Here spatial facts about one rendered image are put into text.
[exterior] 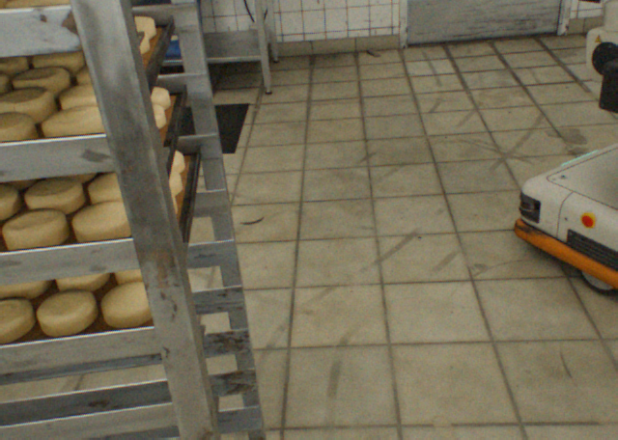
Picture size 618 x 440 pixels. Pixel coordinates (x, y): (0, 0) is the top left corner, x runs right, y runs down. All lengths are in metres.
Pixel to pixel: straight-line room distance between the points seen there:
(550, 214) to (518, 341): 0.45
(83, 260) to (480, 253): 1.96
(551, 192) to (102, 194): 1.79
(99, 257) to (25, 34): 0.18
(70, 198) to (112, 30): 0.24
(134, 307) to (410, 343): 1.45
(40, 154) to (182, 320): 0.17
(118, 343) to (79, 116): 0.20
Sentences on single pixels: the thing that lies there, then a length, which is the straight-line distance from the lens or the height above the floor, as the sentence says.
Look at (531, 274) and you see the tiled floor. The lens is 2.32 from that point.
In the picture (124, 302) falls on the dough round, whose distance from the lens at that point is 0.64.
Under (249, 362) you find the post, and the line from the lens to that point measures 1.18.
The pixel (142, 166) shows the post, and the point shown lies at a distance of 0.47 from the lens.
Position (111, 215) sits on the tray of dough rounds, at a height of 1.06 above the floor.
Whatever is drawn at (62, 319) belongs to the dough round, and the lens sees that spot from 0.64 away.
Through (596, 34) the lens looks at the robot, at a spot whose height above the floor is 0.72.
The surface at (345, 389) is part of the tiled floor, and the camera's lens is 1.88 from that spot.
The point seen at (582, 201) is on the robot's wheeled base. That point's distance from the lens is 2.21.
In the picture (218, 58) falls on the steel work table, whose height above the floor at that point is 0.23.
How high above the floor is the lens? 1.33
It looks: 30 degrees down
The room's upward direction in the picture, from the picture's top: 5 degrees counter-clockwise
